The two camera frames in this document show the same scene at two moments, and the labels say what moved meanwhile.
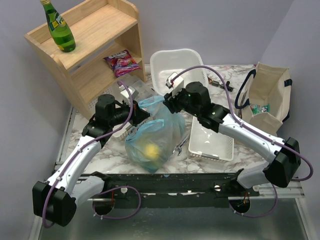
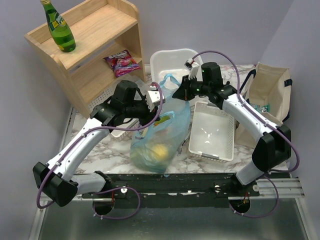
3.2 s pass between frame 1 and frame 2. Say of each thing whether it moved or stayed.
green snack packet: stayed
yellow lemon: moved
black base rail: stayed
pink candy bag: stayed
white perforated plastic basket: stayed
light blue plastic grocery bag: moved
